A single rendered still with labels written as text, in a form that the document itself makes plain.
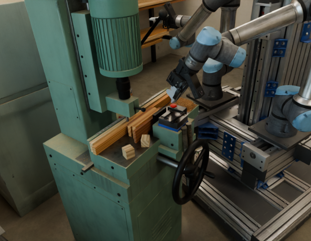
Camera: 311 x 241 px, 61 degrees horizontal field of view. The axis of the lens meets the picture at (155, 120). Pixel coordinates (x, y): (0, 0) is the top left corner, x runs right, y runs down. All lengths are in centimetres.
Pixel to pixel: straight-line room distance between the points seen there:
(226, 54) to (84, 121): 70
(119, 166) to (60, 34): 57
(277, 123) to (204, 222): 93
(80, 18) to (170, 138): 59
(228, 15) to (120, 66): 84
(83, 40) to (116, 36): 18
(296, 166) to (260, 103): 82
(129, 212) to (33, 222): 114
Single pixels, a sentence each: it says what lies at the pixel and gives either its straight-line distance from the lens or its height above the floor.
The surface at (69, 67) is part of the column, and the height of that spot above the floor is 121.
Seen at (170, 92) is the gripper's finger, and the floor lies 109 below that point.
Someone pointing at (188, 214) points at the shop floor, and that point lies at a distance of 203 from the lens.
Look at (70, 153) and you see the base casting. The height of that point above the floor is 80.
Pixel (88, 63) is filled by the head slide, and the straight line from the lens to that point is 113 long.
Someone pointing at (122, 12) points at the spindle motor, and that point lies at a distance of 96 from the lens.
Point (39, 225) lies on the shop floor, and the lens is 218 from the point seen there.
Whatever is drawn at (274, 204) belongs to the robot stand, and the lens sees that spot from 189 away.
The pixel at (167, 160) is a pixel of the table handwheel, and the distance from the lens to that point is 117.
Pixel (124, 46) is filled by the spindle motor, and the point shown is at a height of 132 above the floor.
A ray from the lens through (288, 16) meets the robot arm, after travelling 119.
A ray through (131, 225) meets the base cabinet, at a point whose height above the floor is 57.
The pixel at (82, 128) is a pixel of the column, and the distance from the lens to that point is 131.
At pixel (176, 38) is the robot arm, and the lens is 171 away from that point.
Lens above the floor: 158
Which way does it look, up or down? 32 degrees down
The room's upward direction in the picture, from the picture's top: 3 degrees counter-clockwise
